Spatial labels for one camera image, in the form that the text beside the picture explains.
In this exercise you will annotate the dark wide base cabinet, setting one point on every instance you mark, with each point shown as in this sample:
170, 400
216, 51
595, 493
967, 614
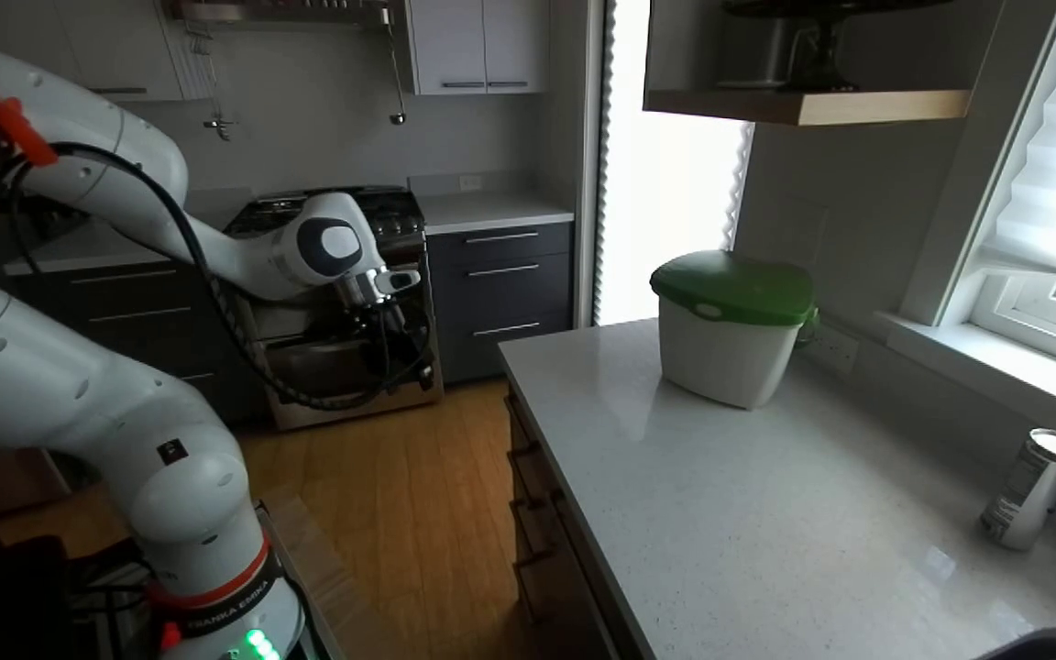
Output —
127, 315

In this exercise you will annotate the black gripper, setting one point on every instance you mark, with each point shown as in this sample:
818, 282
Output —
382, 333

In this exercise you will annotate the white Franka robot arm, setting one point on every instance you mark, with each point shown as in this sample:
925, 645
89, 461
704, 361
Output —
52, 381

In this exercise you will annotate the wooden wall shelf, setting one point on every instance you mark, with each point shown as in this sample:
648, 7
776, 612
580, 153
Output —
809, 107

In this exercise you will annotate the white bin with green lid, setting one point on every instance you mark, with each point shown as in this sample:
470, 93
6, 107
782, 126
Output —
723, 351

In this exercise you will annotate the black object on shelf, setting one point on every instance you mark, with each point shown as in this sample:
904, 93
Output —
821, 51

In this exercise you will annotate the metal range hood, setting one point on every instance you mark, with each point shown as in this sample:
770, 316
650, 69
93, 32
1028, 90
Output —
271, 14

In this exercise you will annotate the wooden island base cabinet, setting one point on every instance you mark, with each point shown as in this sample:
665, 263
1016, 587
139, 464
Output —
557, 562

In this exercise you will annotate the black robot mounting stand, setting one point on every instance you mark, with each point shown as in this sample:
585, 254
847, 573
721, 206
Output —
15, 612

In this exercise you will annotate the silver metal cylinder can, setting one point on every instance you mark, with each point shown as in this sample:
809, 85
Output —
1028, 491

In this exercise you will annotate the white window frame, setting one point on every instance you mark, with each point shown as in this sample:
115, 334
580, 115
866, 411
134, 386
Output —
954, 184

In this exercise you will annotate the white narrow wall cabinet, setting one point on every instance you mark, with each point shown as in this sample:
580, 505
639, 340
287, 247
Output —
475, 43

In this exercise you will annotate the white wide wall cabinet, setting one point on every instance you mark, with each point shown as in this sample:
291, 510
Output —
127, 43

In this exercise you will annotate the chrome pot filler faucet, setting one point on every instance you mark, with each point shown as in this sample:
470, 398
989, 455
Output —
222, 123

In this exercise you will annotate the hanging metal utensil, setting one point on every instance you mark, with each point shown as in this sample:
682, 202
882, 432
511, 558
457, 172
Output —
397, 115

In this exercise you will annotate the dark rounded object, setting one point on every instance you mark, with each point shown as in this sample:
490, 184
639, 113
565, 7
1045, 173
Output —
1052, 648

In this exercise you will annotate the dark three-drawer base cabinet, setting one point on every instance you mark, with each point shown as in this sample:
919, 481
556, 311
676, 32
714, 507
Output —
505, 295

